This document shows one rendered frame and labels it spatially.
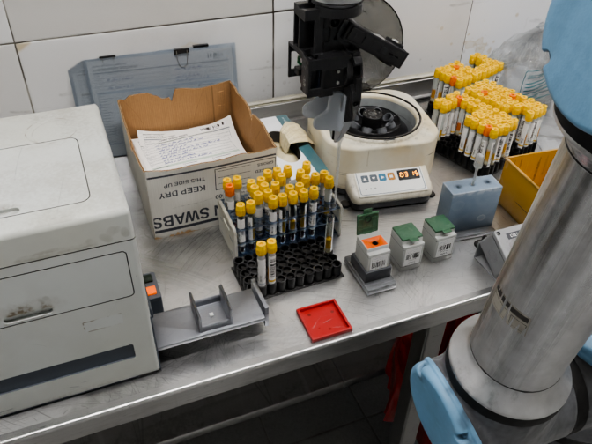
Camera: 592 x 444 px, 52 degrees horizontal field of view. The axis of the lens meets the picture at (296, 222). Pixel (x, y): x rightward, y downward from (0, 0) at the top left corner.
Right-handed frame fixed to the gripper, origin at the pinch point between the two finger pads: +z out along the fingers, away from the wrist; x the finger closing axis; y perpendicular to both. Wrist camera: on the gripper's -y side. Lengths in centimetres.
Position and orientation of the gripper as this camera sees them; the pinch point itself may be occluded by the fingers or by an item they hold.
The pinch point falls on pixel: (339, 132)
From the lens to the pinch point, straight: 91.9
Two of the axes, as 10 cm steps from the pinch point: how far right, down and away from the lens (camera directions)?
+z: -0.2, 7.8, 6.3
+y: -9.2, 2.2, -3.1
